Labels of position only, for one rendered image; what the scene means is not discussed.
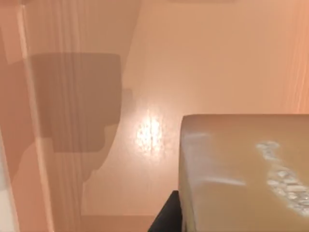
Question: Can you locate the shallow salmon-coloured box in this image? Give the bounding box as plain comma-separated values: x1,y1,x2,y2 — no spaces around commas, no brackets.
0,0,309,232

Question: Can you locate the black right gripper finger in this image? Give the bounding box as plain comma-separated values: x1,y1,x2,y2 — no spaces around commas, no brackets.
147,190,183,232

